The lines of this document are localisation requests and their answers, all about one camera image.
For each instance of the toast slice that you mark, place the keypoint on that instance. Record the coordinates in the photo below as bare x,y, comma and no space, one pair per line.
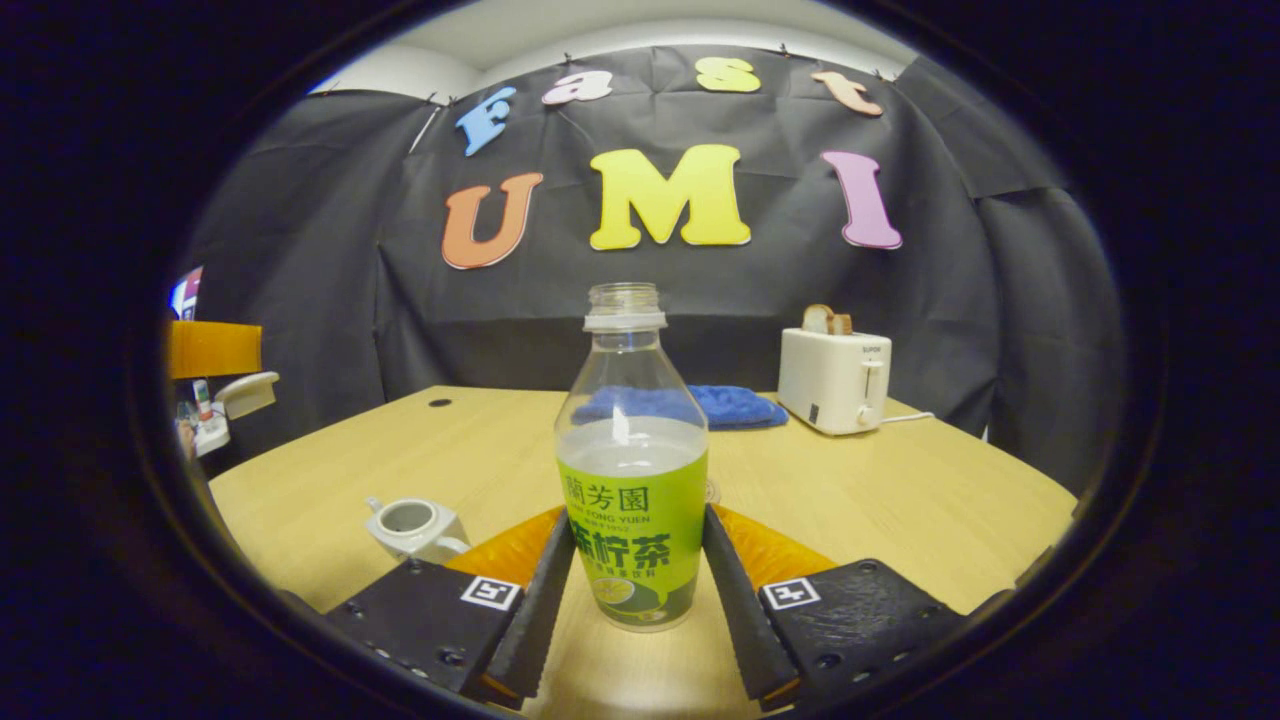
822,320

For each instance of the white teacup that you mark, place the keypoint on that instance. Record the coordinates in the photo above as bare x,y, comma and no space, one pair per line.
420,535

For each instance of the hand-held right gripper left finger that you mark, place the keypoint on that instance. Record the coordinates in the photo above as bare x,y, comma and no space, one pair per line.
535,620

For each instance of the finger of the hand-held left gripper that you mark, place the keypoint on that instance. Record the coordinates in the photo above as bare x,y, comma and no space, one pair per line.
210,350

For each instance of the wall poster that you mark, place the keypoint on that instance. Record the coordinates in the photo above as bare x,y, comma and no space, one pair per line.
187,295

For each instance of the small red cap bottle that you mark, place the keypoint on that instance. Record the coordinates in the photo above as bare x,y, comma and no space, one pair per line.
202,400

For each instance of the white toaster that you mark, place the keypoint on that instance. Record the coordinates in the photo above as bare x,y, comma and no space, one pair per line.
830,385

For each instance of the blue towel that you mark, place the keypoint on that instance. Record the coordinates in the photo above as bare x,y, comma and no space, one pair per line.
740,408

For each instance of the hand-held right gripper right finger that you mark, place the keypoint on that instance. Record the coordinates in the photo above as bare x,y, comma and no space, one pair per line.
740,620

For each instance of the green label water bottle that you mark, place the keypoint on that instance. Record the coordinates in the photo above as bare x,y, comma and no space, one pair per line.
632,520

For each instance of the white power strip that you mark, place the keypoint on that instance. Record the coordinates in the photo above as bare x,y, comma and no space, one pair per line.
210,438

